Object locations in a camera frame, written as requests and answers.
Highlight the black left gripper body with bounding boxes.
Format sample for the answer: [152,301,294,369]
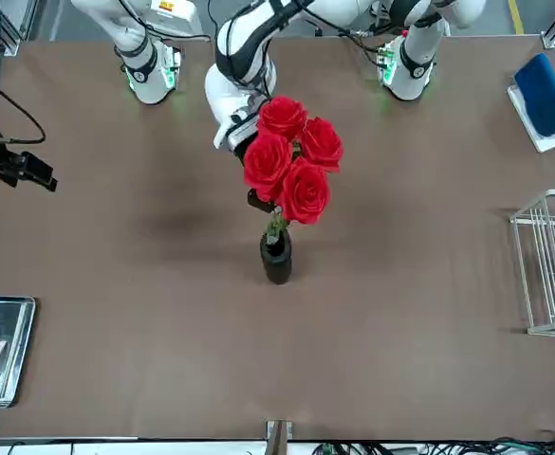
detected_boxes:
[231,135,259,167]

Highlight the red rose bouquet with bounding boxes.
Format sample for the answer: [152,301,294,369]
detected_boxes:
[242,95,344,247]

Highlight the black cylindrical vase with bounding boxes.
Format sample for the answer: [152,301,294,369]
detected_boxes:
[259,231,293,285]

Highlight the silver metal tray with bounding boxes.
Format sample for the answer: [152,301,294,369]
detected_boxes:
[0,296,37,409]

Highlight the white case yellow label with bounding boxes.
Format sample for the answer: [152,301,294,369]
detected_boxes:
[147,0,197,38]

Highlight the white towel holder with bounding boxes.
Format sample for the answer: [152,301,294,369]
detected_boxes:
[507,83,555,154]

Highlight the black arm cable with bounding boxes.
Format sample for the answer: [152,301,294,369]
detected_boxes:
[0,65,46,144]

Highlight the white wire rack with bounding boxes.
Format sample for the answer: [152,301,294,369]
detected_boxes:
[509,189,555,337]

